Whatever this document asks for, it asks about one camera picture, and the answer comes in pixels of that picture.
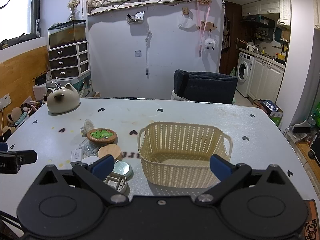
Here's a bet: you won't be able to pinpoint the green cardboard box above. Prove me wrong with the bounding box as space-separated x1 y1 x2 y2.
269 109 283 127

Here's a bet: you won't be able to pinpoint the white washing machine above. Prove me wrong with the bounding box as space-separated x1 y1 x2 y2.
236 51 254 98

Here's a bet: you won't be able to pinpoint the mint green round tin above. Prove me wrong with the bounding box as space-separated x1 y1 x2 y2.
113 161 133 180

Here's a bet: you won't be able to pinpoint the white power adapter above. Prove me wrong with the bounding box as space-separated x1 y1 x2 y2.
71 149 83 163

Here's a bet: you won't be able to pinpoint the round wooden lid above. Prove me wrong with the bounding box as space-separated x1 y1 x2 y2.
98 144 123 161

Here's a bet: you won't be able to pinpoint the white sheep plush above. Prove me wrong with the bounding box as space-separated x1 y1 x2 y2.
204 38 216 50

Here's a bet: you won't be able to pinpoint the wooden carved block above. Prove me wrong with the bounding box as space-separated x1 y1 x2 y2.
301 200 319 240

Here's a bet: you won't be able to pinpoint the cork coaster green elephant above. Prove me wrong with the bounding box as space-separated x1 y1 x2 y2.
86 128 118 144

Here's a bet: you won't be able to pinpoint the white drawer cabinet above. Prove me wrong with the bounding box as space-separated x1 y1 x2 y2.
48 41 90 79

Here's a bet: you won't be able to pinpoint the glass fish tank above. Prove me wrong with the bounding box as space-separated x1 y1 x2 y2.
48 20 86 49

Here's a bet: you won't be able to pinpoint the dried flower vase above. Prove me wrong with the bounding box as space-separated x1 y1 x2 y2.
67 0 80 21

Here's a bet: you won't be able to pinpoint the grey plastic rectangular part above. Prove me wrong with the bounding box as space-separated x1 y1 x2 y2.
104 174 127 193

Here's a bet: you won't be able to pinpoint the white kitchen cabinets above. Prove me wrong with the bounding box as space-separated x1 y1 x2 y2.
248 57 284 103

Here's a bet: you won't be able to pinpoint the dark blue chair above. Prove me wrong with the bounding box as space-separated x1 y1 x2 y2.
172 69 238 104

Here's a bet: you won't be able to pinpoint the cat-shaped ceramic teapot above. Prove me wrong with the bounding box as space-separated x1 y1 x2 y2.
47 83 80 114

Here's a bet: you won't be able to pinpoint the beige plastic woven basket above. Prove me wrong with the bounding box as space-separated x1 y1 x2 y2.
137 122 233 189

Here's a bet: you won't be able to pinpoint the clear plastic case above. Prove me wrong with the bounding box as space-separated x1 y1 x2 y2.
79 139 101 157

